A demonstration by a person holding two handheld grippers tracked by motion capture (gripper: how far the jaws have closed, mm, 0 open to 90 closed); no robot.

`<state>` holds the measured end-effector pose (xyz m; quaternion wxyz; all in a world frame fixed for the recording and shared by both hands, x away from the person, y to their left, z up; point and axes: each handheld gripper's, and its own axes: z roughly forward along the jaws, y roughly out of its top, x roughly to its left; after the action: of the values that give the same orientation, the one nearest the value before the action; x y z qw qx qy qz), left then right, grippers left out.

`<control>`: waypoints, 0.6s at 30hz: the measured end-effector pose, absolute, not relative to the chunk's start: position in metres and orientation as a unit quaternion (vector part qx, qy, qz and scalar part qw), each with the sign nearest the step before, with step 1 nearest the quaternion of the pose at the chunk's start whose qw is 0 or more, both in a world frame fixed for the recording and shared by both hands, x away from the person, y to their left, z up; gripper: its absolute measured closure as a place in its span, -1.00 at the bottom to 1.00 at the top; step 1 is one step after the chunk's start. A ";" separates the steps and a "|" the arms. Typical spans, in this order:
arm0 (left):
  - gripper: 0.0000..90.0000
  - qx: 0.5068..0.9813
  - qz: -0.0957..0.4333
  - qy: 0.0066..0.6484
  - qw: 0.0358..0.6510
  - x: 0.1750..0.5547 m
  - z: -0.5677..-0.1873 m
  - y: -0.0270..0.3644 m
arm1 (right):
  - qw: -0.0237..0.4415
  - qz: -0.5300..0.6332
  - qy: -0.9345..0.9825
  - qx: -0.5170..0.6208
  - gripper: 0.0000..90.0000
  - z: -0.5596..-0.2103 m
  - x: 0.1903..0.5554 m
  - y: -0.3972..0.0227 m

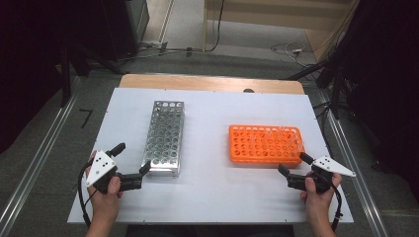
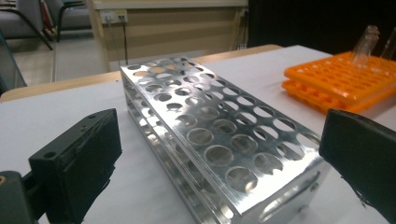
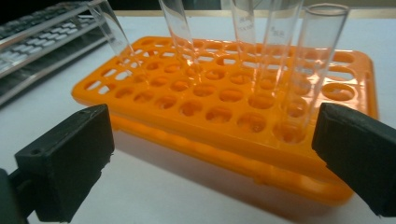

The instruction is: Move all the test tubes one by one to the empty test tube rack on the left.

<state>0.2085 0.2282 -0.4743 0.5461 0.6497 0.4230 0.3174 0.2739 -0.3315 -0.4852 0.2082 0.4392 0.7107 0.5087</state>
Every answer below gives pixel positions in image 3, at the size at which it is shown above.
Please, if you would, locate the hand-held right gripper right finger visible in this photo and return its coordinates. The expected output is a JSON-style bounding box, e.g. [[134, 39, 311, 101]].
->
[[311, 103, 396, 217]]

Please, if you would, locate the orange plastic test tube rack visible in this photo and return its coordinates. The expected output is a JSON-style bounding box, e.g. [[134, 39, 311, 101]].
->
[[71, 35, 379, 207]]

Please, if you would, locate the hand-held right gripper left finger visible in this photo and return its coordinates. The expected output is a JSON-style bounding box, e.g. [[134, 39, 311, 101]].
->
[[14, 104, 116, 223]]

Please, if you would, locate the metal test tube rack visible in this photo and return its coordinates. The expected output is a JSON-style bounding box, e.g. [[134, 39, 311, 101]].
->
[[0, 0, 109, 107]]

